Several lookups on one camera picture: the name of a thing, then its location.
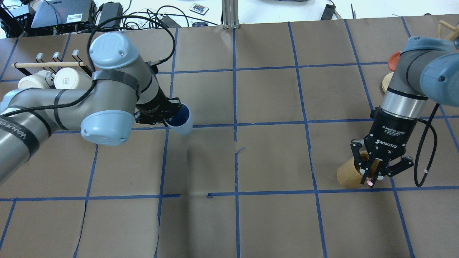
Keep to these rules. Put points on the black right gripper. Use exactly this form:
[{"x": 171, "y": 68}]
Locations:
[{"x": 391, "y": 129}]

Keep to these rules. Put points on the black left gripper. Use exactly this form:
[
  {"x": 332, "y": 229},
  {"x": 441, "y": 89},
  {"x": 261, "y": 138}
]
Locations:
[{"x": 155, "y": 104}]

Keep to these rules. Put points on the light blue plastic cup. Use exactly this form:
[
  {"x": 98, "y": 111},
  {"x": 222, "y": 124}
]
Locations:
[{"x": 182, "y": 122}]

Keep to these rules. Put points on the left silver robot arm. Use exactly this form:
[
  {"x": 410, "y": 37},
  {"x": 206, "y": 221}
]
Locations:
[{"x": 122, "y": 91}]

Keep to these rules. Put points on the bamboo cylinder holder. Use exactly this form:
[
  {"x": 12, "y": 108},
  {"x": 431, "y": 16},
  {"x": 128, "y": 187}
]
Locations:
[{"x": 349, "y": 175}]

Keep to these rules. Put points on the white mug near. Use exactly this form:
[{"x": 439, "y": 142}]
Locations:
[{"x": 70, "y": 78}]

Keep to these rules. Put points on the white mug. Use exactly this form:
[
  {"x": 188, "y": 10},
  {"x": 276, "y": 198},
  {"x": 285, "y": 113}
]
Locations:
[
  {"x": 70, "y": 78},
  {"x": 43, "y": 79}
]

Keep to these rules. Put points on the black power adapter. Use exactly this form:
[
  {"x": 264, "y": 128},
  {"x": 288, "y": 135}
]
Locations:
[{"x": 109, "y": 10}]

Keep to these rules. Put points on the small remote control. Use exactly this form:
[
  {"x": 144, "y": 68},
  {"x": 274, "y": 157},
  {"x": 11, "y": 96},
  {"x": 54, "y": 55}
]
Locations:
[{"x": 199, "y": 9}]

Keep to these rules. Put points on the white mug far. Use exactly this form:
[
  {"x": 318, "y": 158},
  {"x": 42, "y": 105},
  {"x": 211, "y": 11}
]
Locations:
[{"x": 43, "y": 79}]

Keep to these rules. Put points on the black computer box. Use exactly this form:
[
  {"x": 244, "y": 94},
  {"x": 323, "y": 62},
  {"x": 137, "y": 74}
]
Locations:
[{"x": 64, "y": 13}]

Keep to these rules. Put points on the black wire mug rack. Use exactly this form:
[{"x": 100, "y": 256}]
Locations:
[{"x": 75, "y": 57}]

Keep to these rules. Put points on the aluminium frame post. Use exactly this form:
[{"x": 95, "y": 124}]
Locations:
[{"x": 230, "y": 14}]

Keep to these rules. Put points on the wooden rack handle rod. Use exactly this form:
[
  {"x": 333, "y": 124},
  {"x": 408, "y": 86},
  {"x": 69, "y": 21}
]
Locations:
[{"x": 46, "y": 65}]

